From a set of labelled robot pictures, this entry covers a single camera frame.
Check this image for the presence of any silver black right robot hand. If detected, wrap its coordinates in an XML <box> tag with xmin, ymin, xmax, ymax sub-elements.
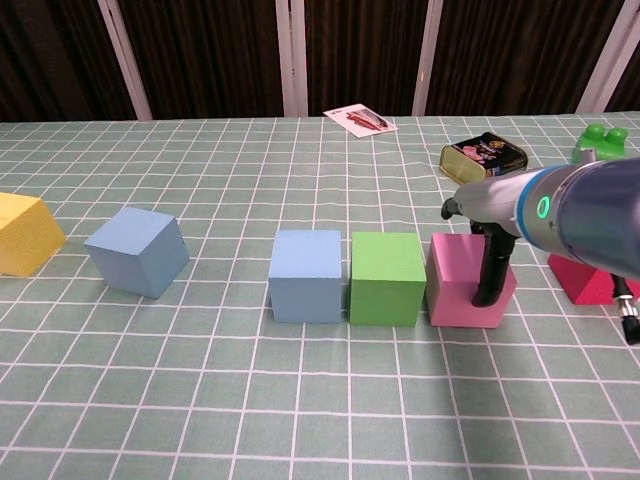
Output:
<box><xmin>439</xmin><ymin>169</ymin><xmax>531</xmax><ymax>307</ymax></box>

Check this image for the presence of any pink foam cube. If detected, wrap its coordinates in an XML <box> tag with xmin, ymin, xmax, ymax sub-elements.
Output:
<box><xmin>425</xmin><ymin>232</ymin><xmax>519</xmax><ymax>330</ymax></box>

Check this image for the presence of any green foam cube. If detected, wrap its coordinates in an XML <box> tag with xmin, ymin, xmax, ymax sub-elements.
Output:
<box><xmin>349</xmin><ymin>231</ymin><xmax>427</xmax><ymax>328</ymax></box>

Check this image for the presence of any light blue foam cube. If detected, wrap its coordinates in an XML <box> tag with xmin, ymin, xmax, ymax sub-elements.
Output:
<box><xmin>268</xmin><ymin>228</ymin><xmax>344</xmax><ymax>325</ymax></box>
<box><xmin>83</xmin><ymin>206</ymin><xmax>191</xmax><ymax>300</ymax></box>

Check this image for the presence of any black printed tin can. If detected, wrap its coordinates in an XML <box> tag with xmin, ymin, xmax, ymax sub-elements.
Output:
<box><xmin>439</xmin><ymin>131</ymin><xmax>530</xmax><ymax>189</ymax></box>

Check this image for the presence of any green studded toy brick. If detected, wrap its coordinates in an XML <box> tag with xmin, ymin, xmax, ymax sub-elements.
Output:
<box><xmin>571</xmin><ymin>124</ymin><xmax>629</xmax><ymax>164</ymax></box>

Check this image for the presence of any magenta red foam cube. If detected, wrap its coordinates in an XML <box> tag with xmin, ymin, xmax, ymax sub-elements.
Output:
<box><xmin>547</xmin><ymin>252</ymin><xmax>629</xmax><ymax>306</ymax></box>

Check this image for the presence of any white playing card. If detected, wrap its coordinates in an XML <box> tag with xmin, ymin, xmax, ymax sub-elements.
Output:
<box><xmin>322</xmin><ymin>102</ymin><xmax>400</xmax><ymax>137</ymax></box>

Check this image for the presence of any green checked tablecloth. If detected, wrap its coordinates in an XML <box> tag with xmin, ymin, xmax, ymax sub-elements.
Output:
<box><xmin>0</xmin><ymin>113</ymin><xmax>640</xmax><ymax>480</ymax></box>

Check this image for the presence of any dark brown pleated curtain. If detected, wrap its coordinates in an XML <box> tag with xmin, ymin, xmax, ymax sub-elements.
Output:
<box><xmin>0</xmin><ymin>0</ymin><xmax>640</xmax><ymax>124</ymax></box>

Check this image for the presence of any yellow foam cube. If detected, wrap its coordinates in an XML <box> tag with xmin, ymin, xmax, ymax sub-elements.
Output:
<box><xmin>0</xmin><ymin>191</ymin><xmax>67</xmax><ymax>278</ymax></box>

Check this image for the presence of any white frame post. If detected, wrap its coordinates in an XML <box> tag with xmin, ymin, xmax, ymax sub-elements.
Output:
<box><xmin>412</xmin><ymin>0</ymin><xmax>446</xmax><ymax>116</ymax></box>
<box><xmin>274</xmin><ymin>0</ymin><xmax>309</xmax><ymax>117</ymax></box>
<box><xmin>97</xmin><ymin>0</ymin><xmax>153</xmax><ymax>121</ymax></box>
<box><xmin>574</xmin><ymin>0</ymin><xmax>640</xmax><ymax>114</ymax></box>

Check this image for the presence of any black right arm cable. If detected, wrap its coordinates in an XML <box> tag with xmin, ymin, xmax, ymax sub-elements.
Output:
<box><xmin>612</xmin><ymin>274</ymin><xmax>640</xmax><ymax>345</ymax></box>

